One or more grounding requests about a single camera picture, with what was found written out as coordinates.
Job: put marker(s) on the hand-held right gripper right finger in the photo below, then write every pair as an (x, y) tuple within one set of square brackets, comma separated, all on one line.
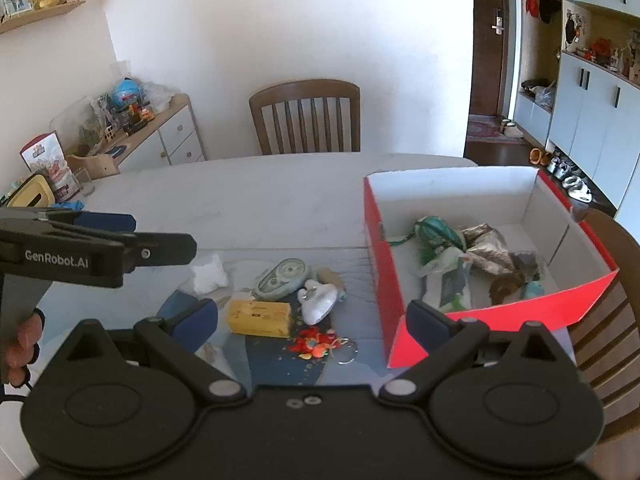
[(429, 324)]

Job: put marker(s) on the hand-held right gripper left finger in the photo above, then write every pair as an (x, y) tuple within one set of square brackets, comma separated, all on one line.
[(192, 321)]

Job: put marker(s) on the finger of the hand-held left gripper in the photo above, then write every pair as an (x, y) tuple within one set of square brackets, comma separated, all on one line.
[(107, 221), (165, 250)]

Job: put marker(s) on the red cardboard box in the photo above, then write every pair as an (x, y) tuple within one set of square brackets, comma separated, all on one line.
[(395, 310)]

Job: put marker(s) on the yellow small box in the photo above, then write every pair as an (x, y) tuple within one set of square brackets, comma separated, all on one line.
[(260, 317)]

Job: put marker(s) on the green fabric item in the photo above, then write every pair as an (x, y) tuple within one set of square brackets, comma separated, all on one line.
[(437, 237)]

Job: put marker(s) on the patterned bag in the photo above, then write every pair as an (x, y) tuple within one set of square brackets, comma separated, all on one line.
[(487, 250)]

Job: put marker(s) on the green tape dispenser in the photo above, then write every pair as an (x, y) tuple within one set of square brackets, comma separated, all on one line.
[(280, 280)]

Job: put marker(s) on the small turquoise toy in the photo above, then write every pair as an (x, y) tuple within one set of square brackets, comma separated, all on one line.
[(534, 291)]

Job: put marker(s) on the white plush toy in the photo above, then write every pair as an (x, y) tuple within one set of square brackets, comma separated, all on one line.
[(317, 305)]

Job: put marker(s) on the person's left hand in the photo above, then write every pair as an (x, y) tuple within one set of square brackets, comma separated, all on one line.
[(22, 340)]

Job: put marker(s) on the blue cloth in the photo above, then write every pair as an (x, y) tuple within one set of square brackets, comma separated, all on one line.
[(70, 205)]

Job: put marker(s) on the glass cup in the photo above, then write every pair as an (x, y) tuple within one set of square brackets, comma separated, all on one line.
[(85, 182)]

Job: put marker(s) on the white crumpled tissue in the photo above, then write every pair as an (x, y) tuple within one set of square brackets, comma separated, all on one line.
[(209, 272)]

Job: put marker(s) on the wooden box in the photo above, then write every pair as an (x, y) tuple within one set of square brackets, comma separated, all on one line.
[(97, 166)]

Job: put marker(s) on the yellow tissue box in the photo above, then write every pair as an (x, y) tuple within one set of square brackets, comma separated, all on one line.
[(27, 191)]

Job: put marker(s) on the red printed bag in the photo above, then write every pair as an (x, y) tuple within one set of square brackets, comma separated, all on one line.
[(47, 160)]

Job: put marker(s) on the blue placemat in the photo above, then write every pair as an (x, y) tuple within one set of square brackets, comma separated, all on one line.
[(280, 365)]

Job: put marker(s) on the orange toy truck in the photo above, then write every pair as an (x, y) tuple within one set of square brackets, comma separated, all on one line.
[(137, 120)]

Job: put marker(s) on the white wooden sideboard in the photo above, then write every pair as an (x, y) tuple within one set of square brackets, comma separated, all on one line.
[(175, 135)]

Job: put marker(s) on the blue globe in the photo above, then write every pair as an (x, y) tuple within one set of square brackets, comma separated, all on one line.
[(127, 94)]

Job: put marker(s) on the clear plastic bag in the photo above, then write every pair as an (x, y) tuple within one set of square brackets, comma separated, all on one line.
[(161, 96)]

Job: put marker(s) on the pair of orange slippers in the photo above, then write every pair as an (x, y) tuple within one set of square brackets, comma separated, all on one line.
[(537, 156)]

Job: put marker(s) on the pair of white sandals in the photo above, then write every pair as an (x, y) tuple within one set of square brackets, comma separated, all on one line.
[(577, 190)]

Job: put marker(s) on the pair of white sneakers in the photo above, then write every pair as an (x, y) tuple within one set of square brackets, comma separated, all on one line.
[(557, 167)]

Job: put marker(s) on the patterned doormat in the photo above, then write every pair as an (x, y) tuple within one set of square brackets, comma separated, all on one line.
[(487, 130)]

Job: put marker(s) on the brown wooden chair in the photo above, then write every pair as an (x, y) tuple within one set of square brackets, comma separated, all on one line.
[(305, 92), (615, 240)]

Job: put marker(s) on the pair of white slippers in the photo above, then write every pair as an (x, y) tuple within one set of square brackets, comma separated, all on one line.
[(511, 127)]

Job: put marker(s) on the grey plastic bag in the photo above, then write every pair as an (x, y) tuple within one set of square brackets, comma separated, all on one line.
[(545, 96)]

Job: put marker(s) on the dark bag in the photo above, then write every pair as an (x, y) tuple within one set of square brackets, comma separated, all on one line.
[(532, 85)]

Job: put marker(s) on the dark brown door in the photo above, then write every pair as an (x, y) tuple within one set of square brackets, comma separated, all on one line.
[(487, 70)]

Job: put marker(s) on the silver door lock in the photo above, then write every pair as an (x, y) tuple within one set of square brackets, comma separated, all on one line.
[(497, 21)]

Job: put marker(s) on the orange red toy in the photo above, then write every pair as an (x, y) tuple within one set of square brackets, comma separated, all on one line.
[(600, 47)]

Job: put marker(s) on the red hanging bag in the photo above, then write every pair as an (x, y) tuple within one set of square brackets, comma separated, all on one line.
[(532, 2)]

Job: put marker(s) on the black hanging bag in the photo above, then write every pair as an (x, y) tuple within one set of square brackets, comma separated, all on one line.
[(550, 4)]

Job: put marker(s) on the wooden wall shelf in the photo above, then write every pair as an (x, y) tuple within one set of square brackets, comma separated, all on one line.
[(45, 14)]

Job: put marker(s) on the grey wall cabinet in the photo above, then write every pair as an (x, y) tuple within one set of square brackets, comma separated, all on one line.
[(590, 125)]

